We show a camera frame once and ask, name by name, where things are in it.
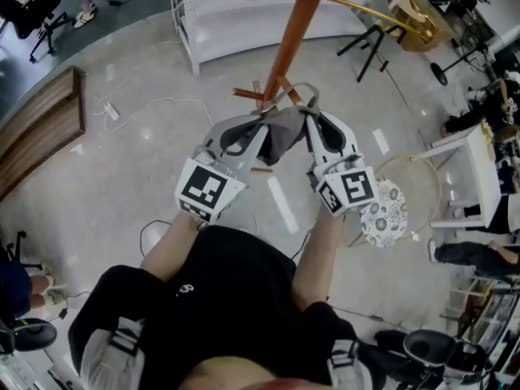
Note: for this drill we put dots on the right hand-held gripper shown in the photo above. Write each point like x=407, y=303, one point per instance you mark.
x=349, y=187

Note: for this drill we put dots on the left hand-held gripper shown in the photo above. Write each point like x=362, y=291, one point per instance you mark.
x=203, y=187

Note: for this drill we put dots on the grey cap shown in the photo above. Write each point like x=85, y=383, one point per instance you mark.
x=284, y=132

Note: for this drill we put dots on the orange wooden coat rack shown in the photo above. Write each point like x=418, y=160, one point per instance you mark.
x=290, y=35

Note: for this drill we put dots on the person's right forearm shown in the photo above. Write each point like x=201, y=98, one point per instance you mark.
x=315, y=258

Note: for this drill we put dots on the person's left forearm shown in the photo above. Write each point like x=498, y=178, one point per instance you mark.
x=170, y=250

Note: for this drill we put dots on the white metal shelf rack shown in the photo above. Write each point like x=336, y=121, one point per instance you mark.
x=227, y=18

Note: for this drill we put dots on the floral round seat cushion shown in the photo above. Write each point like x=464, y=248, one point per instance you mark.
x=384, y=213

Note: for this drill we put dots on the black round floor stand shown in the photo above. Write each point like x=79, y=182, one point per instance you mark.
x=440, y=71

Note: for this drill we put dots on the white power strip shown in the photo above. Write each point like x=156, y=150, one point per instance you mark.
x=112, y=111

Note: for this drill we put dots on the gold round table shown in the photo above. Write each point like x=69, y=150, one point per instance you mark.
x=414, y=18

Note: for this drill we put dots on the white side table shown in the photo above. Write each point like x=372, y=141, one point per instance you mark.
x=483, y=169

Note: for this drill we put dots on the person's black shirt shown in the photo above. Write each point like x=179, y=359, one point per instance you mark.
x=227, y=307

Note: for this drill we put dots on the brown wooden bench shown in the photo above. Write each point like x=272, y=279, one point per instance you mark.
x=36, y=128

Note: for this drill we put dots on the black padded chair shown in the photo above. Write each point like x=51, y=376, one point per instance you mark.
x=430, y=349

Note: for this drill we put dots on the black office chair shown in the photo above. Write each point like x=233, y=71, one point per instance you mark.
x=34, y=12

